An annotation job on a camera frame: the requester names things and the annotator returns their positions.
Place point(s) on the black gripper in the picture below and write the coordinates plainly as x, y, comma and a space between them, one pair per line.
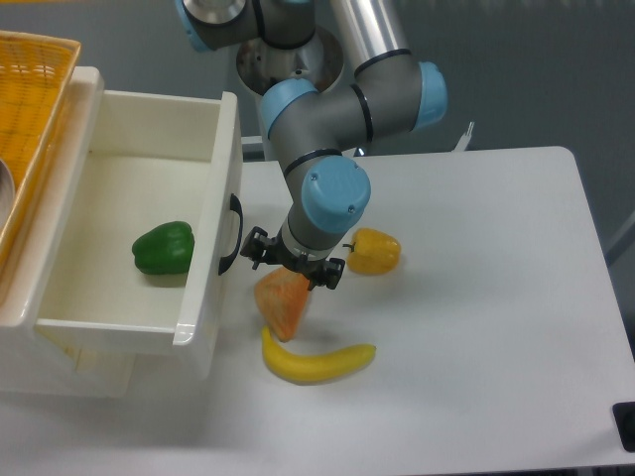
261, 249

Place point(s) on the white top drawer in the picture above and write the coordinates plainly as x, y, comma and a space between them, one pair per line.
152, 159

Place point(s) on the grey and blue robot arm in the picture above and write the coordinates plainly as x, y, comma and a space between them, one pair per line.
398, 94

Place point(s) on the white drawer cabinet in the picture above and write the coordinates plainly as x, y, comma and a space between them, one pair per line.
30, 361

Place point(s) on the orange sandwich toast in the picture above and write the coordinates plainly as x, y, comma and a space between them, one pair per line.
281, 297

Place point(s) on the yellow bell pepper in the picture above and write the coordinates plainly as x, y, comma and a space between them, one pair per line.
372, 252

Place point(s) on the yellow banana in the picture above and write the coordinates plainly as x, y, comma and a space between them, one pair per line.
313, 369

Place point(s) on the green bell pepper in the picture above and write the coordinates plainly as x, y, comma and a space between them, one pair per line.
164, 250

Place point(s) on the metal bowl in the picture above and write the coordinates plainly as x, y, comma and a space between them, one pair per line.
7, 193

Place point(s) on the yellow plastic basket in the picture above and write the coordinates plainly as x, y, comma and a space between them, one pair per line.
35, 73

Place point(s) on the black object at table edge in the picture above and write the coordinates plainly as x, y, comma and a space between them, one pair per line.
624, 415

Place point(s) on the white clamp bracket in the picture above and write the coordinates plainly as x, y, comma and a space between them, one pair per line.
465, 139

